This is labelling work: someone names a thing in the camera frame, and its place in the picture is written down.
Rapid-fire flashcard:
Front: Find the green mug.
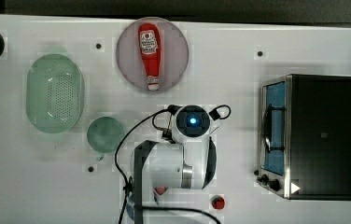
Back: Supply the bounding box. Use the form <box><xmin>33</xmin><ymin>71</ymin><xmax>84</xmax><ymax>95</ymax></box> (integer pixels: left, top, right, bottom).
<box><xmin>87</xmin><ymin>117</ymin><xmax>124</xmax><ymax>161</ymax></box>

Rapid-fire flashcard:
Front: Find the red plush ketchup bottle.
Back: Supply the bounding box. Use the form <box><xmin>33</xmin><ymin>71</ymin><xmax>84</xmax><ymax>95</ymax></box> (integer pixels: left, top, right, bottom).
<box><xmin>137</xmin><ymin>22</ymin><xmax>161</xmax><ymax>91</ymax></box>

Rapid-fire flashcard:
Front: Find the black silver toaster oven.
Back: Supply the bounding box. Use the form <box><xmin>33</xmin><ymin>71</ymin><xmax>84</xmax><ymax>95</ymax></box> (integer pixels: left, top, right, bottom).
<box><xmin>254</xmin><ymin>74</ymin><xmax>351</xmax><ymax>201</ymax></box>

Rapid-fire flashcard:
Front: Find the grey round plate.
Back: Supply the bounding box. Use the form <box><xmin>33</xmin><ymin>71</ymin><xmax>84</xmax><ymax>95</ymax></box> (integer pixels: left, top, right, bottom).
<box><xmin>116</xmin><ymin>18</ymin><xmax>189</xmax><ymax>92</ymax></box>

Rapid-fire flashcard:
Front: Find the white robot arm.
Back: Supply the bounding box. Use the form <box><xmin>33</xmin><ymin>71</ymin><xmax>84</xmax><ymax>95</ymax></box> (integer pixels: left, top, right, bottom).
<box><xmin>133</xmin><ymin>105</ymin><xmax>221</xmax><ymax>224</ymax></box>

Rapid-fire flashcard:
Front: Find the blue bowl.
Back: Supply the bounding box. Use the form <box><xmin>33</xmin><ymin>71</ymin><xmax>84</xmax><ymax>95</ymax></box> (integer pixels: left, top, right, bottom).
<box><xmin>126</xmin><ymin>194</ymin><xmax>134</xmax><ymax>220</ymax></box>

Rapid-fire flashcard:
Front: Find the green perforated colander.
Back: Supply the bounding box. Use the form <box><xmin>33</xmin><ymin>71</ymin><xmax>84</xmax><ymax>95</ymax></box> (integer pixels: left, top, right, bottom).
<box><xmin>26</xmin><ymin>47</ymin><xmax>85</xmax><ymax>133</ymax></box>

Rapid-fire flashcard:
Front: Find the pink red plush fruit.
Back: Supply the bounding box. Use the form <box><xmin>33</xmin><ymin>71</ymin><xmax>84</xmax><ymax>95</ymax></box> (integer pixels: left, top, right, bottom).
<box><xmin>155</xmin><ymin>187</ymin><xmax>167</xmax><ymax>195</ymax></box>

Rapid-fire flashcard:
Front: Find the small red strawberry toy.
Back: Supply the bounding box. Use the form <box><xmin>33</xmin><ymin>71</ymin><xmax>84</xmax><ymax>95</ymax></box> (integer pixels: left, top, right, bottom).
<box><xmin>211</xmin><ymin>195</ymin><xmax>225</xmax><ymax>210</ymax></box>

